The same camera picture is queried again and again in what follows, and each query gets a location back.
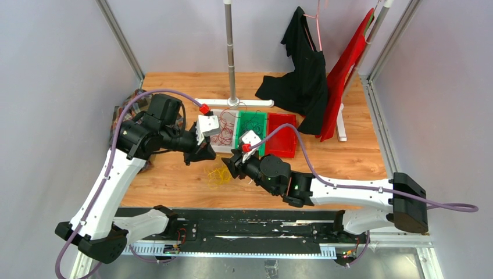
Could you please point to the red t-shirt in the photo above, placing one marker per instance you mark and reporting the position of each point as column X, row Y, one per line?
column 337, row 78

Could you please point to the black t-shirt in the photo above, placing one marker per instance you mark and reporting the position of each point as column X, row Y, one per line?
column 304, row 90

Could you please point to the pink wire hanger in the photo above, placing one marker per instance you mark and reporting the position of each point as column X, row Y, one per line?
column 316, row 17

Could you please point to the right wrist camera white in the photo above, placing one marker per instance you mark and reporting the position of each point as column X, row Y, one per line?
column 249, row 144

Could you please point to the plaid flannel shirt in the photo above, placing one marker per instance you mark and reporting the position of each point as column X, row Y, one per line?
column 135, row 113

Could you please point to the green plastic bin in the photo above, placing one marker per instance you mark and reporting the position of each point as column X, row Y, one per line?
column 247, row 120

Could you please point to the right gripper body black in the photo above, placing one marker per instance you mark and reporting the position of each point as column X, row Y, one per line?
column 250, row 168

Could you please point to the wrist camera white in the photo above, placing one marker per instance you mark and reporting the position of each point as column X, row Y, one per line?
column 206, row 126
column 249, row 144

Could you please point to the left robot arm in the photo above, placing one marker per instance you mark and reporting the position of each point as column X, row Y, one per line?
column 94, row 230

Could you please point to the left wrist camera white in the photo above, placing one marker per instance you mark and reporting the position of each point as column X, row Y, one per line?
column 206, row 126

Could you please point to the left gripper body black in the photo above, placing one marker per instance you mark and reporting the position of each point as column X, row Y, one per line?
column 193, row 145

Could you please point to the red plastic bin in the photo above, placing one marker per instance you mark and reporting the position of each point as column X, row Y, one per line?
column 283, row 144

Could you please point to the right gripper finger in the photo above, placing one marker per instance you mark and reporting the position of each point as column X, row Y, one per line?
column 237, row 154
column 234, row 167

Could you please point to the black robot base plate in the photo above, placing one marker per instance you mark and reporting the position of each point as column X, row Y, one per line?
column 257, row 232

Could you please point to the metal clothes rack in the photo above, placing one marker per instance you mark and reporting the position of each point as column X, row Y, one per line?
column 234, row 101

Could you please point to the aluminium frame rail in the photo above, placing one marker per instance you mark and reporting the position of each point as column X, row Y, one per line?
column 121, row 39

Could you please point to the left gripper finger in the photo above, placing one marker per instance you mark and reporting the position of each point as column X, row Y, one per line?
column 193, row 130
column 199, row 156

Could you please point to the white plastic bin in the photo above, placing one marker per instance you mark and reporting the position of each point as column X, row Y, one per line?
column 224, row 141

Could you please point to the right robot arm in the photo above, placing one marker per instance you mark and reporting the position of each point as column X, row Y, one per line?
column 398, row 201

